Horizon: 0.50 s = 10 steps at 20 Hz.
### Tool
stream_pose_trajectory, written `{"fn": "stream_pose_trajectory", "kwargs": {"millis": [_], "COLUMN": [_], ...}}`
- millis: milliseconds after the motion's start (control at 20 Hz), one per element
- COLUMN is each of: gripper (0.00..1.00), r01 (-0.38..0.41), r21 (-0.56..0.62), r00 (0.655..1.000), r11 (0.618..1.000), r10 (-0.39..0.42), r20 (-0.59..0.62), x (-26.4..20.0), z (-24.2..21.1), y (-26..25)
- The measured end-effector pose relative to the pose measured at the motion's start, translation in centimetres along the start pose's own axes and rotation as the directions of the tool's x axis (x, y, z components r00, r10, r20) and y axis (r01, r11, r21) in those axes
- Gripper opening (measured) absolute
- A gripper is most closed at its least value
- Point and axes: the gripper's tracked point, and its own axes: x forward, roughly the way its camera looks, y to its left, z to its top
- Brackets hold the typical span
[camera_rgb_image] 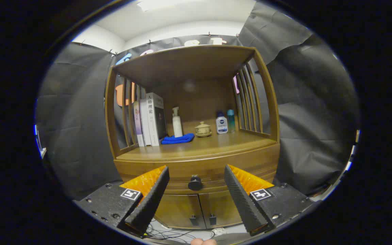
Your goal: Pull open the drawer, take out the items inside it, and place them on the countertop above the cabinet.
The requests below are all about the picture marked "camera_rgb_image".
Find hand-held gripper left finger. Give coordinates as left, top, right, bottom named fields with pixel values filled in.
left=73, top=166, right=170, bottom=237

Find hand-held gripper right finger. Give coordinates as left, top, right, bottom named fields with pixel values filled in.
left=224, top=165, right=315, bottom=237

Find wooden drawer with black knob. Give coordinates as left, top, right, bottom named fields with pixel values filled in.
left=114, top=145, right=281, bottom=195

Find wooden countertop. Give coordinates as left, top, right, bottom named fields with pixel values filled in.
left=116, top=128, right=280, bottom=162

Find wooden cabinet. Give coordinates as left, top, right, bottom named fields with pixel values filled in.
left=105, top=44, right=281, bottom=230

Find blue cloth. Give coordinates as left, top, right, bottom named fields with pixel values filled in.
left=161, top=133, right=195, bottom=145

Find white lotion bottle blue cap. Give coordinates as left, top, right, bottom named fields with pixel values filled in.
left=216, top=112, right=229, bottom=134

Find white book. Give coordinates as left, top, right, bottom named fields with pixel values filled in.
left=140, top=99, right=152, bottom=146

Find white pump bottle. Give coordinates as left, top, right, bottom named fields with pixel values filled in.
left=172, top=107, right=183, bottom=138

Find purple spine book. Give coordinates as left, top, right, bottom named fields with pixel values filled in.
left=134, top=101, right=145, bottom=147

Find teal clear bottle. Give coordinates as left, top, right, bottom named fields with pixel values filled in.
left=227, top=109, right=236, bottom=133

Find lidded ceramic tea cup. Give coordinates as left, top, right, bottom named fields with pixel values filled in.
left=195, top=121, right=212, bottom=137

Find grey book with portrait cover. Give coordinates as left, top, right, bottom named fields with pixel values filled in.
left=146, top=93, right=168, bottom=147

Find black floor cables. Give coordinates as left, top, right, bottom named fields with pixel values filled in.
left=145, top=219, right=217, bottom=244

